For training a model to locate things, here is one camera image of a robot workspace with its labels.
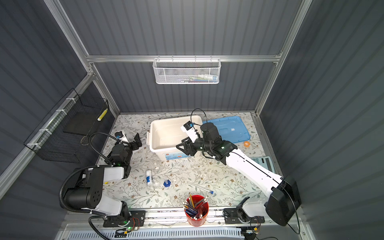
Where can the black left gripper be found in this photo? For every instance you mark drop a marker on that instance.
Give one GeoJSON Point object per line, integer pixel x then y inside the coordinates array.
{"type": "Point", "coordinates": [136, 143]}

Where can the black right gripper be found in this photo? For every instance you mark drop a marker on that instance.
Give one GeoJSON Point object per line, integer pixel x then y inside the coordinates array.
{"type": "Point", "coordinates": [189, 145]}

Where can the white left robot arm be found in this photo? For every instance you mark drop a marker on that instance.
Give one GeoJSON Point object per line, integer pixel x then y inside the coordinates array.
{"type": "Point", "coordinates": [82, 190]}

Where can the white plastic storage bin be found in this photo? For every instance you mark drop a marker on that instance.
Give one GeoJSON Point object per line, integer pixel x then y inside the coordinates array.
{"type": "Point", "coordinates": [165, 134]}

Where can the white blue small bottle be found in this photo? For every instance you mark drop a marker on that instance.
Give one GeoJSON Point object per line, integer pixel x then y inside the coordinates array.
{"type": "Point", "coordinates": [149, 179]}

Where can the clear glass flask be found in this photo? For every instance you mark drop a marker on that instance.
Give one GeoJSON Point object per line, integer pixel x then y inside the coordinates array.
{"type": "Point", "coordinates": [156, 168]}

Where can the blue bottle cap piece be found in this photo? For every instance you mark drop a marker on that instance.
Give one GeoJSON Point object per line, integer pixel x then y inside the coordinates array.
{"type": "Point", "coordinates": [167, 183]}

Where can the yellow item in basket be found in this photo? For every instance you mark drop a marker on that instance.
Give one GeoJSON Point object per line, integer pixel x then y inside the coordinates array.
{"type": "Point", "coordinates": [101, 116]}

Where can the blue plastic bin lid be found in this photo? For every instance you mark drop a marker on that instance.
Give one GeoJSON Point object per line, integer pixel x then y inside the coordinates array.
{"type": "Point", "coordinates": [232, 129]}

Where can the red pencil cup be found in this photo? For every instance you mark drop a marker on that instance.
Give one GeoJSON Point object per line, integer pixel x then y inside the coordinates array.
{"type": "Point", "coordinates": [196, 208]}

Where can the teal calculator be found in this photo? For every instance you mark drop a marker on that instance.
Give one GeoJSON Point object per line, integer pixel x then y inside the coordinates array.
{"type": "Point", "coordinates": [265, 162]}

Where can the black wire side basket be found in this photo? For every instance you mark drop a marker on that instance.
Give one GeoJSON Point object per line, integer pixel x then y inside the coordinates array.
{"type": "Point", "coordinates": [64, 137]}

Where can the white wire wall basket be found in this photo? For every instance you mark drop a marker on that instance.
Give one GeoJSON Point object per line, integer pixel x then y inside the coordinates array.
{"type": "Point", "coordinates": [196, 72]}

